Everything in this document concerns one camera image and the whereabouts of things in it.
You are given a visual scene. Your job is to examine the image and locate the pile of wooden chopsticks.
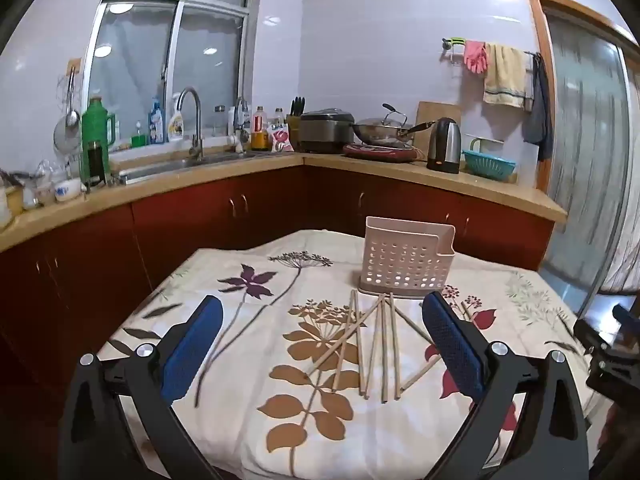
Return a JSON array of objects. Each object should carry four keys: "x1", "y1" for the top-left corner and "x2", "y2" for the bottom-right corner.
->
[{"x1": 305, "y1": 287, "x2": 476, "y2": 405}]

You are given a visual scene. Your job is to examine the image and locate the teal colander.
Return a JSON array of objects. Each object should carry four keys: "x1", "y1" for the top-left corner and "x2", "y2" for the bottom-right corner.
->
[{"x1": 461, "y1": 149, "x2": 518, "y2": 181}]

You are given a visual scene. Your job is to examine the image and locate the pink snack bag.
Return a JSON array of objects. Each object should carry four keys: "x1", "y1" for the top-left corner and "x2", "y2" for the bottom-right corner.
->
[{"x1": 269, "y1": 124, "x2": 295, "y2": 153}]

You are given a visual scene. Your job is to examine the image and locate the floral tablecloth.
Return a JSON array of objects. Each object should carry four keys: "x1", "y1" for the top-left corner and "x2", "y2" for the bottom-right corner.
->
[{"x1": 97, "y1": 230, "x2": 601, "y2": 480}]

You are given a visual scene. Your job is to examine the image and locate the white spray bottle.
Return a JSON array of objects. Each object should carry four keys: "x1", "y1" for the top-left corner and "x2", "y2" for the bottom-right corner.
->
[{"x1": 167, "y1": 92, "x2": 186, "y2": 142}]

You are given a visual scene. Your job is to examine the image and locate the steel electric kettle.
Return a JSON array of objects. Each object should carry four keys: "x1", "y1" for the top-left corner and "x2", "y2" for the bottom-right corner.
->
[{"x1": 426, "y1": 117, "x2": 462, "y2": 175}]

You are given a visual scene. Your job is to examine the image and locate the green thermos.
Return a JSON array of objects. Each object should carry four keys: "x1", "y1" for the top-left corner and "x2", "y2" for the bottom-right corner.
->
[{"x1": 81, "y1": 95, "x2": 117, "y2": 186}]

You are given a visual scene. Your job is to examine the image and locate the knife block with knives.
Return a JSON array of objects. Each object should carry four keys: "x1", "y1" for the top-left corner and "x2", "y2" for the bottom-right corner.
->
[{"x1": 286, "y1": 96, "x2": 307, "y2": 147}]

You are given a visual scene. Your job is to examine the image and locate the white basin with green handle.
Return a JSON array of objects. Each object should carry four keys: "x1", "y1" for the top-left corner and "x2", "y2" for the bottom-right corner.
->
[{"x1": 464, "y1": 135, "x2": 506, "y2": 153}]

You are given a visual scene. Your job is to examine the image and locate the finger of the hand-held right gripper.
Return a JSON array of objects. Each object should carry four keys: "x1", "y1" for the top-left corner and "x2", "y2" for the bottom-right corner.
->
[
  {"x1": 611, "y1": 304, "x2": 640, "y2": 333},
  {"x1": 572, "y1": 317, "x2": 613, "y2": 361}
]

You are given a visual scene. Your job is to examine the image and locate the sliding window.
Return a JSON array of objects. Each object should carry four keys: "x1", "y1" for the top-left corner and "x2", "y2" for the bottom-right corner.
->
[{"x1": 82, "y1": 0, "x2": 263, "y2": 141}]

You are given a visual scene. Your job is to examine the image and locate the steel sink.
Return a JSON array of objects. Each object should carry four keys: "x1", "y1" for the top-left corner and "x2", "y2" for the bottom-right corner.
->
[{"x1": 112, "y1": 150, "x2": 261, "y2": 183}]

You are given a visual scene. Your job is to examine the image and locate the tall steel faucet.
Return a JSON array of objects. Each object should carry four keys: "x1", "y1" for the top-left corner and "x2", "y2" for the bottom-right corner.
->
[{"x1": 176, "y1": 86, "x2": 206, "y2": 162}]

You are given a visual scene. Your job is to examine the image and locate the metal mesh strainer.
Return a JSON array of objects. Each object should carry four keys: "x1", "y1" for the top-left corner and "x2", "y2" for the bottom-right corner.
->
[{"x1": 52, "y1": 112, "x2": 83, "y2": 153}]

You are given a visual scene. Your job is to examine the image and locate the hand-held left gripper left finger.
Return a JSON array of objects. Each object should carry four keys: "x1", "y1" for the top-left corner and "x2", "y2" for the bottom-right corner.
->
[{"x1": 59, "y1": 294, "x2": 224, "y2": 480}]

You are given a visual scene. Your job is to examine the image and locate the red induction cooktop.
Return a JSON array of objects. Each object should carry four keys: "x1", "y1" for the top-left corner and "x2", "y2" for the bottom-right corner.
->
[{"x1": 342, "y1": 142, "x2": 426, "y2": 163}]

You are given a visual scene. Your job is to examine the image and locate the white plastic bottle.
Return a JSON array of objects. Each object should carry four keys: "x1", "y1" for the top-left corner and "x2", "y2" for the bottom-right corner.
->
[{"x1": 227, "y1": 105, "x2": 251, "y2": 136}]

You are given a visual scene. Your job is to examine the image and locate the patterned curtain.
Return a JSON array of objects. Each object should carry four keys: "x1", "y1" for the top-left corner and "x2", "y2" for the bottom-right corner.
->
[{"x1": 597, "y1": 67, "x2": 640, "y2": 296}]

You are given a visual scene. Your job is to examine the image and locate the pink rubber gloves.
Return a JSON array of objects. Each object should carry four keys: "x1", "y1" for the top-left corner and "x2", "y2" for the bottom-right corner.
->
[{"x1": 463, "y1": 41, "x2": 488, "y2": 73}]

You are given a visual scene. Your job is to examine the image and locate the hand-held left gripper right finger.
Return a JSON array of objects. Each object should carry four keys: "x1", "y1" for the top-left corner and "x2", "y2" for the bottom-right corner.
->
[{"x1": 421, "y1": 290, "x2": 591, "y2": 480}]

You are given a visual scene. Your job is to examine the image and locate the grey rice cooker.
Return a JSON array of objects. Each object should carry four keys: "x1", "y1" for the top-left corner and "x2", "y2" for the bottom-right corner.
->
[{"x1": 298, "y1": 107, "x2": 356, "y2": 155}]

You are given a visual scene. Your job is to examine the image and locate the white bowl with blue print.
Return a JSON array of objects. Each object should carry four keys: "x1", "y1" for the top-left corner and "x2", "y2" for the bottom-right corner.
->
[{"x1": 54, "y1": 177, "x2": 83, "y2": 203}]

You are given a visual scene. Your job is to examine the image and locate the dark grey cloth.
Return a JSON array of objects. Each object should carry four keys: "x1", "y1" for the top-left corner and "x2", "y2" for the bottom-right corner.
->
[{"x1": 522, "y1": 52, "x2": 554, "y2": 161}]

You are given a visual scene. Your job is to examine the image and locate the metal ladle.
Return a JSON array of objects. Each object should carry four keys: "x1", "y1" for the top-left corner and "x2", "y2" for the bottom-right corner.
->
[{"x1": 66, "y1": 66, "x2": 81, "y2": 128}]

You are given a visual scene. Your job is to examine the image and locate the blue dish soap bottle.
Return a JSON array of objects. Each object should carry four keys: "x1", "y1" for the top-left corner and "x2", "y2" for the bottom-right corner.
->
[{"x1": 148, "y1": 97, "x2": 165, "y2": 144}]

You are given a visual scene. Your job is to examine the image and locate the metal towel rack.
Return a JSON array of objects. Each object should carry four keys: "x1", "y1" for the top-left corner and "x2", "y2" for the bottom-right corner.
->
[{"x1": 440, "y1": 37, "x2": 543, "y2": 111}]

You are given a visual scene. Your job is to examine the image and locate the white plastic container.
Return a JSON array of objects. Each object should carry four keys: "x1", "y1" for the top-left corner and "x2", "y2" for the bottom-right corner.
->
[{"x1": 517, "y1": 140, "x2": 541, "y2": 188}]

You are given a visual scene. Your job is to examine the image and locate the amber oil bottle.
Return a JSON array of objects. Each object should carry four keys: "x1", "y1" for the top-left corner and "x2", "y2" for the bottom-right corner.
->
[{"x1": 251, "y1": 106, "x2": 268, "y2": 151}]

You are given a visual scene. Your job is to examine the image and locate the dark flask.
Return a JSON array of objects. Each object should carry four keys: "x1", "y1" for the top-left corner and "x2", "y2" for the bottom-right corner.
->
[{"x1": 86, "y1": 141, "x2": 108, "y2": 188}]

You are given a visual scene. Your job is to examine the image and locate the small steel faucet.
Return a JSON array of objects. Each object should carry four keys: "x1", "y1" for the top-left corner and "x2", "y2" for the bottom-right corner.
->
[{"x1": 234, "y1": 97, "x2": 251, "y2": 153}]

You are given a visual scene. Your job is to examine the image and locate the red cabinet with beige countertop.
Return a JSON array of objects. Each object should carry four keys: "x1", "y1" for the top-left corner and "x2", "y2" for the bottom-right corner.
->
[{"x1": 0, "y1": 152, "x2": 568, "y2": 411}]

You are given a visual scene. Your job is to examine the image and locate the yellow towel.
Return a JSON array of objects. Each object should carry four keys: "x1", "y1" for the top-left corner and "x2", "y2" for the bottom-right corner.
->
[{"x1": 482, "y1": 43, "x2": 527, "y2": 108}]

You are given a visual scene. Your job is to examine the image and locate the pink perforated utensil holder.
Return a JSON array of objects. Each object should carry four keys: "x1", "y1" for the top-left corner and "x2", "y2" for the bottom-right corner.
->
[{"x1": 357, "y1": 216, "x2": 456, "y2": 298}]

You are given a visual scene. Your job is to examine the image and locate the wooden cutting board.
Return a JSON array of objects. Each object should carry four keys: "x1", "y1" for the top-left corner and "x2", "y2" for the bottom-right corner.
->
[{"x1": 415, "y1": 101, "x2": 462, "y2": 153}]

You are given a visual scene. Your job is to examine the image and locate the glass door with wooden frame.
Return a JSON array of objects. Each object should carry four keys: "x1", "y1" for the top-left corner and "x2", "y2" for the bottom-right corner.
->
[{"x1": 525, "y1": 0, "x2": 640, "y2": 301}]

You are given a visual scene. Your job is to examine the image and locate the steel wok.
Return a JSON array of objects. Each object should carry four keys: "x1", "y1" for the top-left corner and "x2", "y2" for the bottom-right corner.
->
[{"x1": 352, "y1": 117, "x2": 438, "y2": 147}]

